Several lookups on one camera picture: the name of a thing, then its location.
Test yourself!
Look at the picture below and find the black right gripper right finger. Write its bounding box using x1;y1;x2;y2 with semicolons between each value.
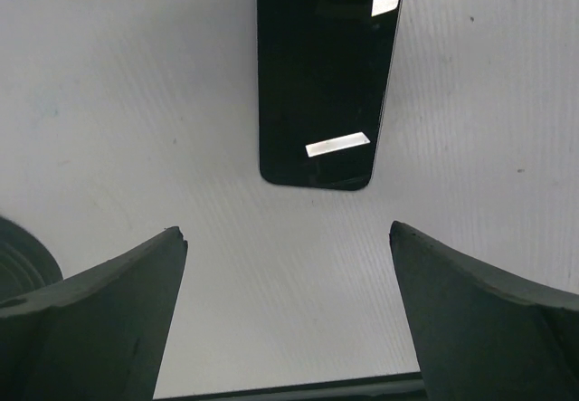
389;222;578;400

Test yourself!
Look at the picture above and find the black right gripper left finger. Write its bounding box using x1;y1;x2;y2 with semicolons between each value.
1;226;186;400

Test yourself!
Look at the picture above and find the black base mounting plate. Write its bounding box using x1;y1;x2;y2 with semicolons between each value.
166;372;428;401

